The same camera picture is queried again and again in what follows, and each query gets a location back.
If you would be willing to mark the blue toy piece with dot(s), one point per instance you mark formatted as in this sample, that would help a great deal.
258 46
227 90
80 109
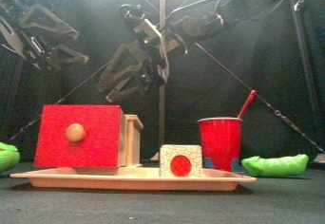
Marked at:
236 166

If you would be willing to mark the grey vertical frame pole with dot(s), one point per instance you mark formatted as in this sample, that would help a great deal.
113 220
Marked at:
161 114

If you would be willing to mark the beige plastic tray plate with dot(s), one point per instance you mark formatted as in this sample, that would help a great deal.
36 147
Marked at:
135 180

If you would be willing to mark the white sushi piece, red centre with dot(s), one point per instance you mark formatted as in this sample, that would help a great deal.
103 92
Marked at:
180 161

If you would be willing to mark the red plastic cup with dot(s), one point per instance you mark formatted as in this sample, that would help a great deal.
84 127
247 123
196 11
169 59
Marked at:
219 142

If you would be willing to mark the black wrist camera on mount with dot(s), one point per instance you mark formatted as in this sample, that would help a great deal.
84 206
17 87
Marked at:
131 12

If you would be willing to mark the green toy vegetable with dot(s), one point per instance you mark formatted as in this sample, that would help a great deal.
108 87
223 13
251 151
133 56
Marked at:
276 166
6 156

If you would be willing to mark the dark side frame post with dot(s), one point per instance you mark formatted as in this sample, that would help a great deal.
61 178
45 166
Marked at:
305 60

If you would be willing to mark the red straw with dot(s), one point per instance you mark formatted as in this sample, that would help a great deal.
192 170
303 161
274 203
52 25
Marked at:
247 102

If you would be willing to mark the light wooden box frame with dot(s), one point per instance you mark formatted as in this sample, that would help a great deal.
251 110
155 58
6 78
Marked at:
133 139

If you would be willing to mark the red drawer box, wooden knob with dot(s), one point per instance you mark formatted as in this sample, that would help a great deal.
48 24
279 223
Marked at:
80 136

